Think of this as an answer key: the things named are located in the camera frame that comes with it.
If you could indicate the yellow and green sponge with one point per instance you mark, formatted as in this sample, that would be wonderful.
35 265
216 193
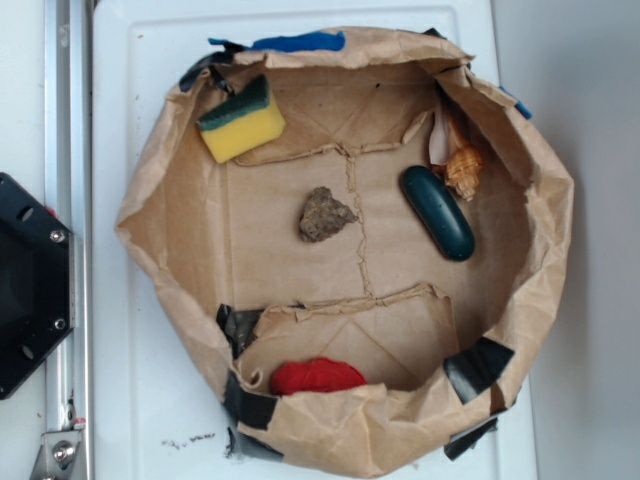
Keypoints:
243 122

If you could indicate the grey brown rock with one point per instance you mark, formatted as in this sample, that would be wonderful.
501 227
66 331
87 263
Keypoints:
323 216

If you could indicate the brown paper bag tray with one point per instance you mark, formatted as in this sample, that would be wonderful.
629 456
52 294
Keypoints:
443 345

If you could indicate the dark teal oval case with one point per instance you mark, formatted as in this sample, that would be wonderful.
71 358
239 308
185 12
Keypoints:
439 212

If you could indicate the red crumpled cloth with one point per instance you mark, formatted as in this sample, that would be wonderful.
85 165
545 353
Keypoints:
319 375

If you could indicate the orange spiral seashell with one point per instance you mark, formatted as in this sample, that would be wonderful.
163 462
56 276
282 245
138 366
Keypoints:
454 157

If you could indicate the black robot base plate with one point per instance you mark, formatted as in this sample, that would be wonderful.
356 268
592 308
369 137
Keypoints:
35 284

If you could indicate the aluminium frame rail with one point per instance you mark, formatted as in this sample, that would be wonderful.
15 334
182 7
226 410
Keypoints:
68 191

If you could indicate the metal corner bracket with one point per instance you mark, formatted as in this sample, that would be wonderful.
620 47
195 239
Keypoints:
58 454

